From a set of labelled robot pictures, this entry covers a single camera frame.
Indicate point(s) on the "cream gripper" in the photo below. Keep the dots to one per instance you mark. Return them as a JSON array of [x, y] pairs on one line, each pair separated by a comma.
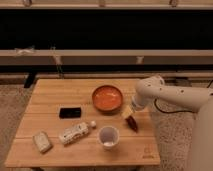
[[127, 112]]

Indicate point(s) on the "dark red pepper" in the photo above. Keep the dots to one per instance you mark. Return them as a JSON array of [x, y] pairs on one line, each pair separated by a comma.
[[132, 123]]

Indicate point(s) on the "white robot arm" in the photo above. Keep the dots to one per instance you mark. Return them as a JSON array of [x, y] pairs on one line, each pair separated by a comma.
[[198, 100]]

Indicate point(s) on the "orange ceramic bowl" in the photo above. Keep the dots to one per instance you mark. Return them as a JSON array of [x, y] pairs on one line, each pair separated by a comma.
[[107, 98]]

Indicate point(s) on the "white plastic bottle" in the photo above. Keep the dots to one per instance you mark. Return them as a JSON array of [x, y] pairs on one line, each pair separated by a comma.
[[76, 132]]

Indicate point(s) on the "wooden table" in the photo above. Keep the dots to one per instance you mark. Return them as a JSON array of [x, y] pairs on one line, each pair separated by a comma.
[[42, 115]]

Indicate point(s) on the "black rectangular box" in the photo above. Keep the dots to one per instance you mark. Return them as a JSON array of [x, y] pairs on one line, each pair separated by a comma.
[[70, 113]]

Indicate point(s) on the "grey wrapped packet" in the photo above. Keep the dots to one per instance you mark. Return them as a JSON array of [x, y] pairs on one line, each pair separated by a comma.
[[42, 142]]

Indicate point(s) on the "long metal shelf rail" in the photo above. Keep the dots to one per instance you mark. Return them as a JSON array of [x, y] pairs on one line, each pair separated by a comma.
[[104, 57]]

